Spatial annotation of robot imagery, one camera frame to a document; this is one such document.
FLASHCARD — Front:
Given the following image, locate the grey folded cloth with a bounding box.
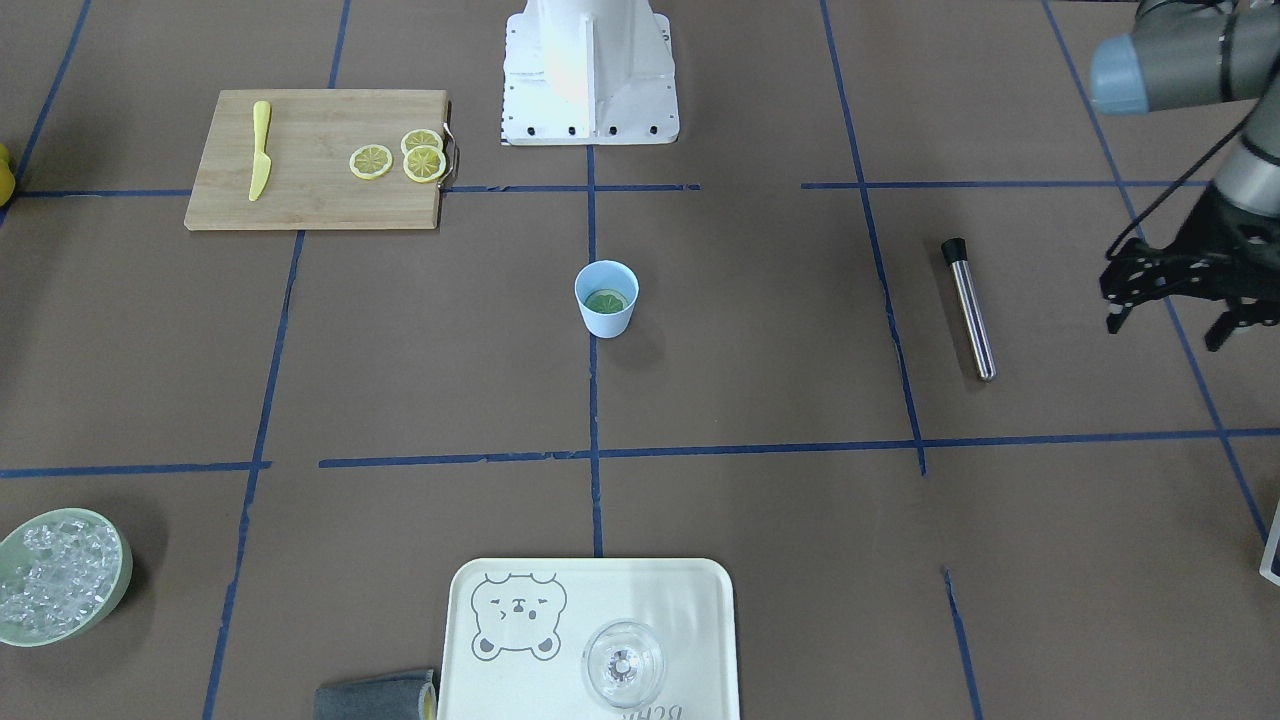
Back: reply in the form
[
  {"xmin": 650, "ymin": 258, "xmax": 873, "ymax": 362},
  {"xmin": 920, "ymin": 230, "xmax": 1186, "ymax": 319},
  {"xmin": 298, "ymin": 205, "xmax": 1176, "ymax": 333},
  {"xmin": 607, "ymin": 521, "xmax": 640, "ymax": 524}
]
[{"xmin": 312, "ymin": 667, "xmax": 436, "ymax": 719}]

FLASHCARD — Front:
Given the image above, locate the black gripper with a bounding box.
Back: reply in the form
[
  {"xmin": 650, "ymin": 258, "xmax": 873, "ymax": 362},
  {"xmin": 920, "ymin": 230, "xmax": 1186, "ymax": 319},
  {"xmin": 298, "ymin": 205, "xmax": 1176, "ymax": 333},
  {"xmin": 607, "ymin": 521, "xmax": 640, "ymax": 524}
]
[{"xmin": 1100, "ymin": 184, "xmax": 1279, "ymax": 352}]

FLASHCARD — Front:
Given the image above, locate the cream bear tray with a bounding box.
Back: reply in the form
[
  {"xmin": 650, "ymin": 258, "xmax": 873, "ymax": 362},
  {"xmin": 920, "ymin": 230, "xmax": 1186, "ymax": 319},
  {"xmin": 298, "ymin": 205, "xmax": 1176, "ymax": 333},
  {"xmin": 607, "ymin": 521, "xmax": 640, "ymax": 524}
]
[{"xmin": 436, "ymin": 559, "xmax": 741, "ymax": 719}]

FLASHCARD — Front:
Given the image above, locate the steel muddler black tip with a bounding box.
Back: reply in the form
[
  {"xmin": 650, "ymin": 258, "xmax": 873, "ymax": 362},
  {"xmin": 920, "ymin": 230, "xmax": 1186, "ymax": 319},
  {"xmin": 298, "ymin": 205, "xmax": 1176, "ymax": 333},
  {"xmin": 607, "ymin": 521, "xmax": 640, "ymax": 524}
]
[{"xmin": 940, "ymin": 237, "xmax": 997, "ymax": 382}]

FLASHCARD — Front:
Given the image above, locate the bamboo cutting board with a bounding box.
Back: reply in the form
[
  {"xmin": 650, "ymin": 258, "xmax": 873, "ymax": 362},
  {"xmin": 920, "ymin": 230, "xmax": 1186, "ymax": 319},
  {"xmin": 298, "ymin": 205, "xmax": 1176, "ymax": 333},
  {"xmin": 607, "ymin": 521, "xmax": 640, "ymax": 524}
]
[{"xmin": 184, "ymin": 88, "xmax": 451, "ymax": 231}]

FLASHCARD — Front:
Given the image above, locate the clear wine glass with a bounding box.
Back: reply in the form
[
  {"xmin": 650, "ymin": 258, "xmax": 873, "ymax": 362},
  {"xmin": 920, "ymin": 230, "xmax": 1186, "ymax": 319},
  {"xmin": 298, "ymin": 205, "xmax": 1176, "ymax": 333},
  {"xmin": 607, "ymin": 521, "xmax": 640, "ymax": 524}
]
[{"xmin": 581, "ymin": 619, "xmax": 667, "ymax": 711}]

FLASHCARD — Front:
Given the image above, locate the green bowl of ice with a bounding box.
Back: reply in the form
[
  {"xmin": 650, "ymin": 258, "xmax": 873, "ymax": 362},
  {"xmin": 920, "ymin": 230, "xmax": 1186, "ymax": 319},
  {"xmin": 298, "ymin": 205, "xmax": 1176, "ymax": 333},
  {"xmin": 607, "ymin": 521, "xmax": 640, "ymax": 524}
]
[{"xmin": 1, "ymin": 507, "xmax": 133, "ymax": 648}]

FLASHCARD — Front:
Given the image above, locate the whole yellow lemon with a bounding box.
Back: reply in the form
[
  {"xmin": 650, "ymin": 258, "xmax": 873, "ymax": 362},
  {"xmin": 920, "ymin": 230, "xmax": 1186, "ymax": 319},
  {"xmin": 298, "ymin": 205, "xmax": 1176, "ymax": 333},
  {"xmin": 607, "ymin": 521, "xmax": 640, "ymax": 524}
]
[{"xmin": 0, "ymin": 143, "xmax": 17, "ymax": 208}]

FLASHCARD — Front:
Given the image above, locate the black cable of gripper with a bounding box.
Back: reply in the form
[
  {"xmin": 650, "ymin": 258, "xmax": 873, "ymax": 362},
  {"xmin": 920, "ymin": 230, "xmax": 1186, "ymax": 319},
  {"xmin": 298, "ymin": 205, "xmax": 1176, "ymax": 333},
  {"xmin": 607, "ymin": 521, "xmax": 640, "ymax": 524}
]
[{"xmin": 1105, "ymin": 95, "xmax": 1261, "ymax": 263}]

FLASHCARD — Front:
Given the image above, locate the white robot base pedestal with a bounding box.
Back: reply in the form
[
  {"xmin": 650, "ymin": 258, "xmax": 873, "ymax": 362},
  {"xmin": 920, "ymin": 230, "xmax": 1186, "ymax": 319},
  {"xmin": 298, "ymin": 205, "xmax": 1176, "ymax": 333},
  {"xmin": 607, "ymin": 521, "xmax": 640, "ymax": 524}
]
[{"xmin": 500, "ymin": 1, "xmax": 681, "ymax": 147}]

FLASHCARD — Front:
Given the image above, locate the light blue paper cup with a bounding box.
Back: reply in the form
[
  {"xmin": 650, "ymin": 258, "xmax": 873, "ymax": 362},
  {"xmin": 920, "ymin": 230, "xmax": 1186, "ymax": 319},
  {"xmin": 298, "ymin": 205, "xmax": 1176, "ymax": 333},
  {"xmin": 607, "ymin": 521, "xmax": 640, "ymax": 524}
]
[{"xmin": 573, "ymin": 260, "xmax": 640, "ymax": 340}]

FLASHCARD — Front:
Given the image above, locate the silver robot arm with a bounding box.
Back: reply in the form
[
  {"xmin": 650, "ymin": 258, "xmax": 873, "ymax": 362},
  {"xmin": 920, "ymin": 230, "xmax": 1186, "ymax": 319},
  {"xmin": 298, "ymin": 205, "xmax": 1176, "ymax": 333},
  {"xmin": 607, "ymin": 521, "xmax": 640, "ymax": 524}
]
[{"xmin": 1091, "ymin": 1, "xmax": 1279, "ymax": 352}]

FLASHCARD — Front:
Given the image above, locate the yellow plastic knife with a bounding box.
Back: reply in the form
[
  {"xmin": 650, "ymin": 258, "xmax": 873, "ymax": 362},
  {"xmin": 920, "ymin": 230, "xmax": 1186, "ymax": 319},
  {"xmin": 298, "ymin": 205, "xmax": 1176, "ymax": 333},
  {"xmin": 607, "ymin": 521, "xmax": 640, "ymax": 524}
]
[{"xmin": 248, "ymin": 100, "xmax": 273, "ymax": 202}]

